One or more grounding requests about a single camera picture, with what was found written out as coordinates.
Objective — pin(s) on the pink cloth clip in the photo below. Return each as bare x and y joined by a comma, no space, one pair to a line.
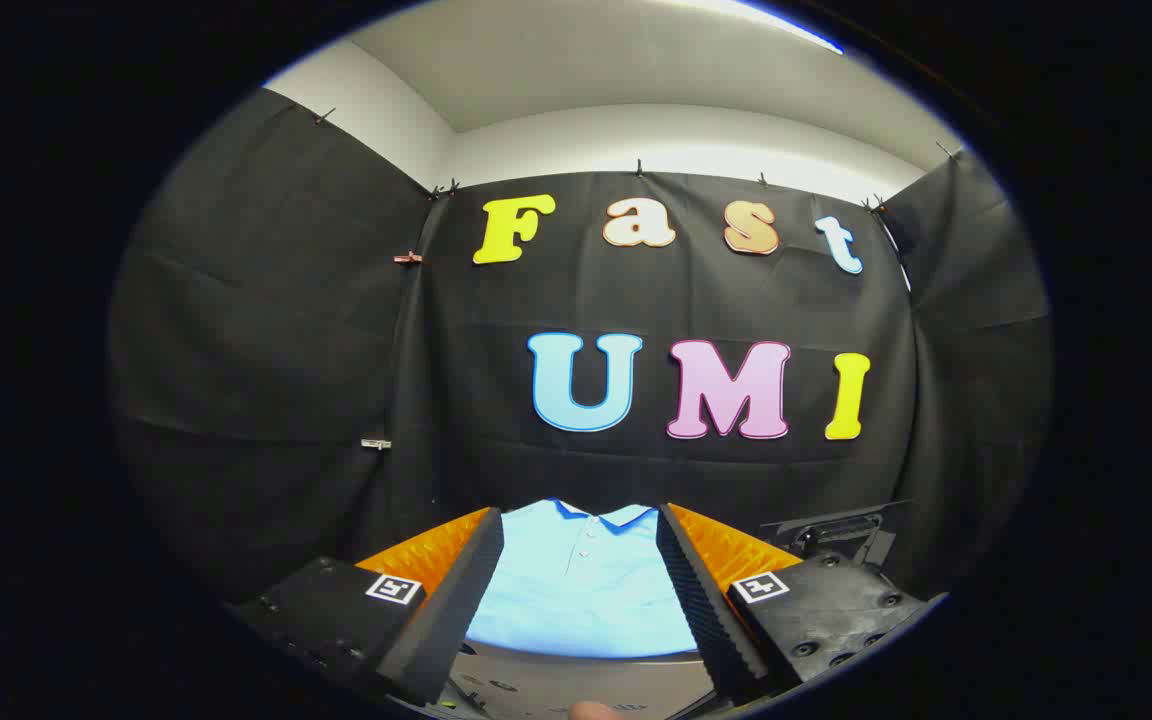
408,258

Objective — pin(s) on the black backdrop cloth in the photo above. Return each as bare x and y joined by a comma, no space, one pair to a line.
586,470

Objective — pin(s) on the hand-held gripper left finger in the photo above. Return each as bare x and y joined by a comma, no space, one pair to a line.
456,600

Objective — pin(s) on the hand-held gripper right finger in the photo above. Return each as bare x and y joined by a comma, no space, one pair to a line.
701,600

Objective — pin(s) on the light blue polo shirt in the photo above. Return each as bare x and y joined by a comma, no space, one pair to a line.
576,590

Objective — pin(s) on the row of black cloth clips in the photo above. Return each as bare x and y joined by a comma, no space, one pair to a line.
639,166

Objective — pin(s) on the grey cabinet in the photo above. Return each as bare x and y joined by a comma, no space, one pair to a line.
576,680

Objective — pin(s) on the silver cloth clip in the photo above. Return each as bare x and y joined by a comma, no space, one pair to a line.
376,444

